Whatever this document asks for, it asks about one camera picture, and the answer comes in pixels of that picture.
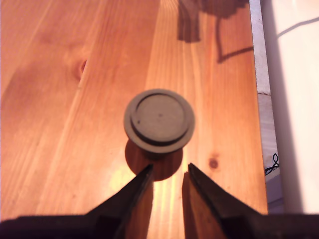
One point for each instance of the grey-brown coffee capsule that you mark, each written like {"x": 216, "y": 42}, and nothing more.
{"x": 159, "y": 122}

